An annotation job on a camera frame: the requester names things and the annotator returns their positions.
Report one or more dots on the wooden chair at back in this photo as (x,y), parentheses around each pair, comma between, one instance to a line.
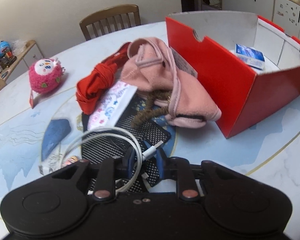
(109,20)

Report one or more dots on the pink plush owl toy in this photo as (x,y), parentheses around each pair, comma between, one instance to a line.
(45,75)

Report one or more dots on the red cloth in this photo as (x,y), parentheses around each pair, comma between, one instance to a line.
(92,87)

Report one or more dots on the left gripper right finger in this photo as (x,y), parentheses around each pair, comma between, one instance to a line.
(178,169)

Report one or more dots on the pink fleece garment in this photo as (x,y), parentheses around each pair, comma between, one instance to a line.
(168,90)

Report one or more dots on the red cardboard shoe box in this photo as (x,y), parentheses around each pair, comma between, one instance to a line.
(245,95)

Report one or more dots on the black mesh dotted fabric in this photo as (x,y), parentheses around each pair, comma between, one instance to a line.
(148,134)

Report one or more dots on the white wooden sideboard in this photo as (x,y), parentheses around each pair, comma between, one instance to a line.
(16,59)

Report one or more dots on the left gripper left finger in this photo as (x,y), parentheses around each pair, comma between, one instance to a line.
(111,169)

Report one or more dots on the blue small carton box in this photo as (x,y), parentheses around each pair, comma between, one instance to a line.
(250,56)

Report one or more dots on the white sticker pack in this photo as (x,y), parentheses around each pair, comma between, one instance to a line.
(111,105)

